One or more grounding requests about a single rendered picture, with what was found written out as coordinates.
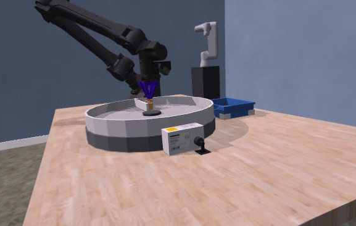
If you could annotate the blue open crate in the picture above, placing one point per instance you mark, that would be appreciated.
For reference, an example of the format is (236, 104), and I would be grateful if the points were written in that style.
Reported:
(228, 108)

